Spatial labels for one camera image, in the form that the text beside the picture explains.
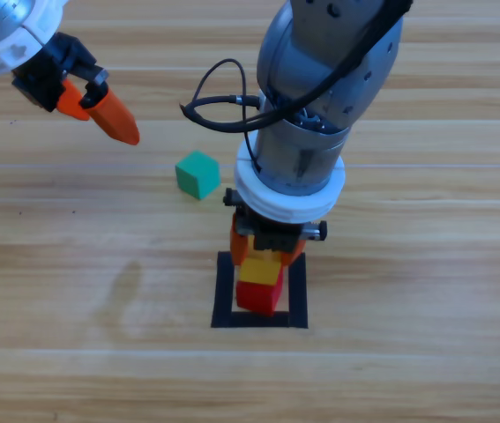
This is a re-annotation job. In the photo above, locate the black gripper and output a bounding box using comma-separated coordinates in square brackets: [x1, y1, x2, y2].
[11, 31, 141, 147]
[222, 187, 328, 269]

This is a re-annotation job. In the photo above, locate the yellow wooden cube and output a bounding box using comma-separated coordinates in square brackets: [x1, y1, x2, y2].
[238, 249, 284, 286]

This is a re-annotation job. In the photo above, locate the red wooden cube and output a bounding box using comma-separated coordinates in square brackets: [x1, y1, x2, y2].
[235, 268, 285, 317]

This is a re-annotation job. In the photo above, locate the green wooden cube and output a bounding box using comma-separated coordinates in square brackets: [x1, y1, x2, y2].
[174, 150, 222, 201]

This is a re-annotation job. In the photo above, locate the black tape square outline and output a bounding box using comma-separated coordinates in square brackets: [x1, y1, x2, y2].
[210, 250, 310, 330]

